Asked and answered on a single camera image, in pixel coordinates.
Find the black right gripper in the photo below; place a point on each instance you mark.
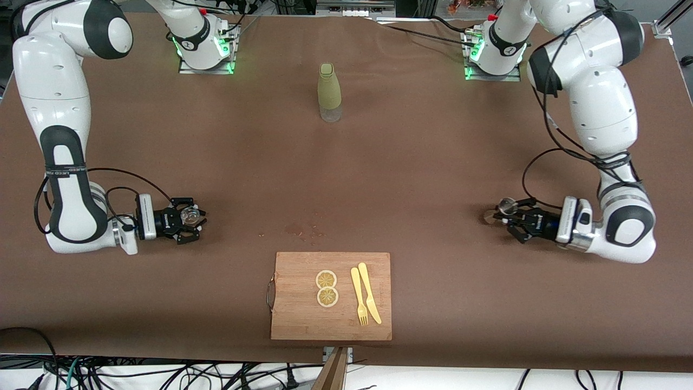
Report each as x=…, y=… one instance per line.
x=163, y=220

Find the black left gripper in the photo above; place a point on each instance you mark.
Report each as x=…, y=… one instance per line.
x=543, y=222

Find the clear glass shaker cup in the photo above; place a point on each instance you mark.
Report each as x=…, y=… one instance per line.
x=190, y=215

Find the steel jigger measuring cup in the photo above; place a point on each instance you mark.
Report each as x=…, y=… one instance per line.
x=508, y=207

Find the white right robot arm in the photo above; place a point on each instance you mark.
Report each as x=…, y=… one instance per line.
x=54, y=97

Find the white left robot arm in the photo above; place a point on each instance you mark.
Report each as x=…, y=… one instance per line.
x=601, y=103

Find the brown table cover sheet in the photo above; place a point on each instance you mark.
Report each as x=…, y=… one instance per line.
x=162, y=298

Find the lemon slice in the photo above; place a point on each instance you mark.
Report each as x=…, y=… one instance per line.
x=327, y=297
x=326, y=279

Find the wooden cutting board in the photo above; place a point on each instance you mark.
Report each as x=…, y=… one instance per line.
x=303, y=319

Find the yellow plastic knife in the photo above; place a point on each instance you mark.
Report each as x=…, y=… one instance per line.
x=365, y=279

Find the yellow plastic fork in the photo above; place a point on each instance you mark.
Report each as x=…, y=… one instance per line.
x=355, y=284

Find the black power plug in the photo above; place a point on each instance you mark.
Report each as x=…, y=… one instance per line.
x=291, y=379

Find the green bottle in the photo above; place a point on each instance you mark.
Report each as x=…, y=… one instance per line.
x=329, y=92

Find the grey power strip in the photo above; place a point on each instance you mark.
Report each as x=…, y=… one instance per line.
x=354, y=8

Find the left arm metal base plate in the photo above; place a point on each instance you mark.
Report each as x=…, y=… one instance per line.
x=514, y=77

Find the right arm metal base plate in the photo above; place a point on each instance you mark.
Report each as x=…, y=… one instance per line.
x=230, y=67

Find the metal post bracket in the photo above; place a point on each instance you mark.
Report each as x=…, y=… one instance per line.
x=326, y=355

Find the wooden camera post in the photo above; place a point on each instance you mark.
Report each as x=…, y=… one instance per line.
x=333, y=374

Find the aluminium frame corner profile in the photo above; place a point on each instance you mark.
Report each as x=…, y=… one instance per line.
x=663, y=28

